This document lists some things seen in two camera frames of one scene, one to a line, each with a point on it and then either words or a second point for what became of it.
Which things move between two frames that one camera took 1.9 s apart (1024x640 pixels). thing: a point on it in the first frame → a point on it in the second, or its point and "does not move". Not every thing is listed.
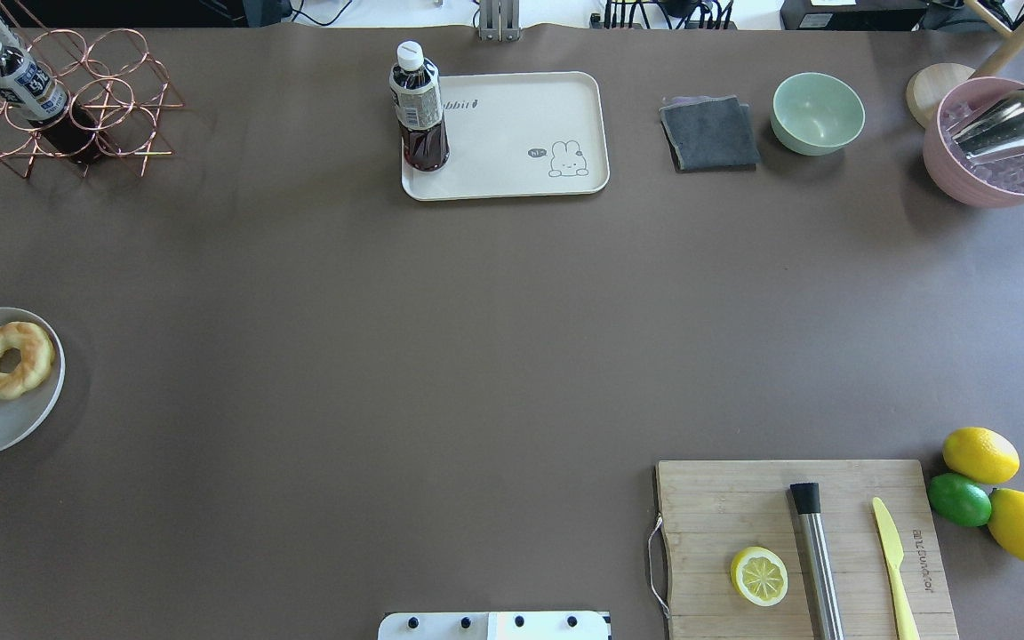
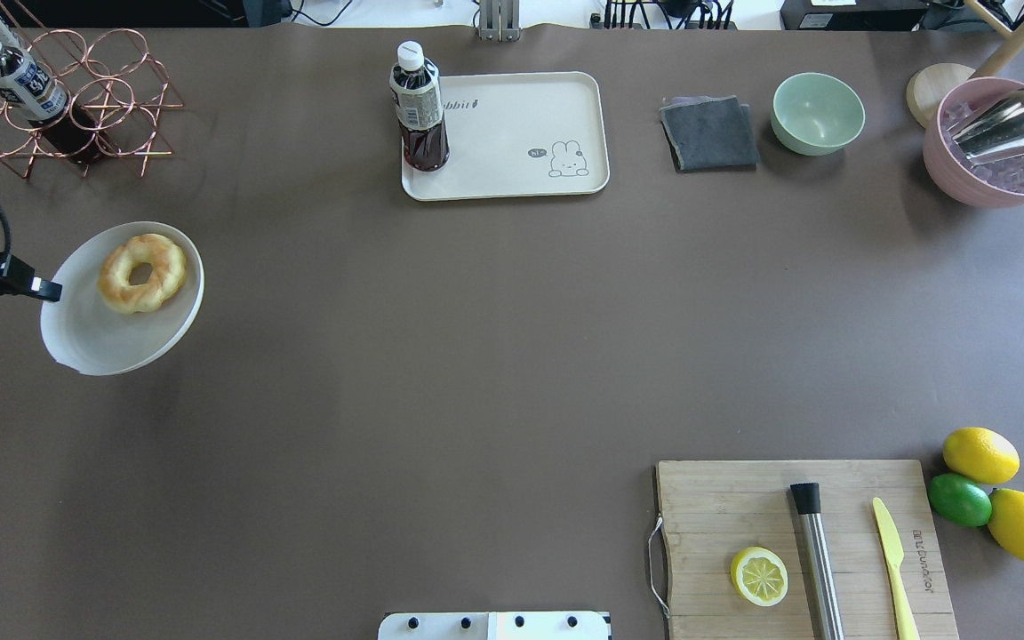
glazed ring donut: [37, 352] → [168, 273]
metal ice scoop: [1011, 122] does not move
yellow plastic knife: [906, 625] does not move
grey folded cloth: [709, 133] does not move
